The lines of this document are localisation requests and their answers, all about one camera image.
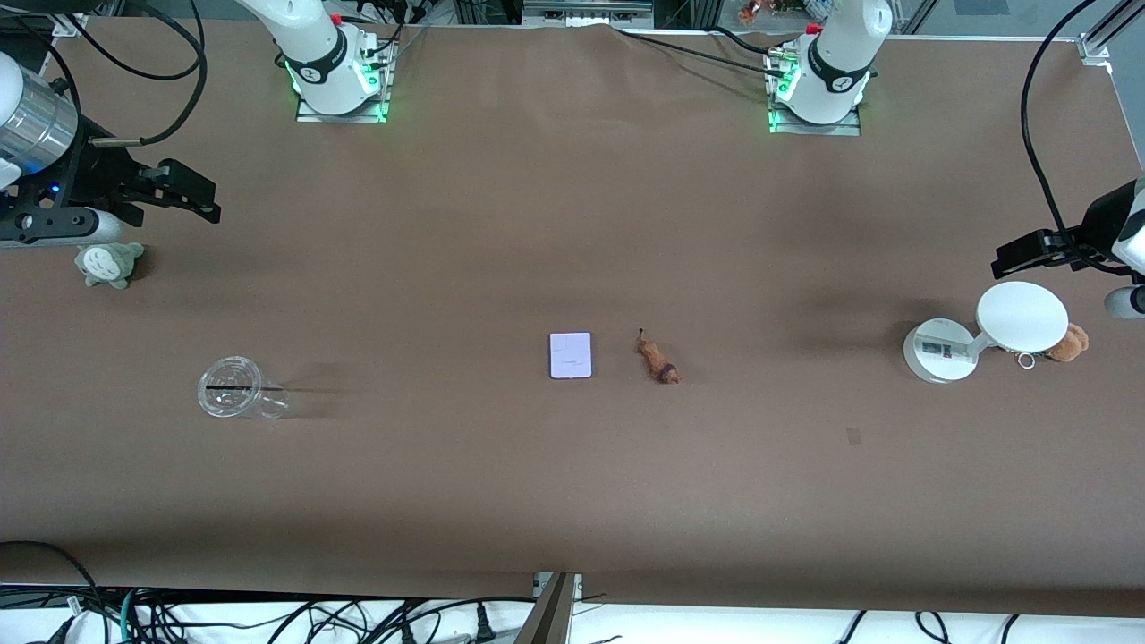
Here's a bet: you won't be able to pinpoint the white round desk lamp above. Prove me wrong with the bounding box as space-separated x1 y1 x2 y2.
903 281 1070 385

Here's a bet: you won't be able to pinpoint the grey totoro plush toy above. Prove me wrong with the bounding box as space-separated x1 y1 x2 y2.
74 241 145 290

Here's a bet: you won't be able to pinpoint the clear plastic cup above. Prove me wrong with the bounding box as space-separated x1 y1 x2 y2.
197 356 290 419

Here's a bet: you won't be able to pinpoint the brown table cover mat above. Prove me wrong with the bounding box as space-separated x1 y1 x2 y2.
0 18 1145 618

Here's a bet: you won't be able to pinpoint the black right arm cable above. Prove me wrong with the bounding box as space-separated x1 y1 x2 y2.
49 0 208 147

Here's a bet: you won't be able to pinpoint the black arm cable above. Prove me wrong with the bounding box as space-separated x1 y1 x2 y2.
1022 0 1132 274
49 0 208 147

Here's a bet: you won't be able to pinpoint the brown teddy bear keychain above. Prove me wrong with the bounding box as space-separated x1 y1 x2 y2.
1015 324 1090 369

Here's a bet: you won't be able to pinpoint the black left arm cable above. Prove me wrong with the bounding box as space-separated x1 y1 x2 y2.
1022 0 1132 274

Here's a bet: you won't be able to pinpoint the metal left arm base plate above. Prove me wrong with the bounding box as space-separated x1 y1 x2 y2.
768 45 862 137

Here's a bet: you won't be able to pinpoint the black floor cable loop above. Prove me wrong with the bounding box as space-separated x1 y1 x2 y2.
0 540 104 618

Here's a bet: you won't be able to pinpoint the long black table cable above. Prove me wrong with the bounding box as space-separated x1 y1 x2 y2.
611 25 793 80

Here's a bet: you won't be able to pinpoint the aluminium frame post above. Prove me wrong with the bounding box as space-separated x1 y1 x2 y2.
514 572 584 644

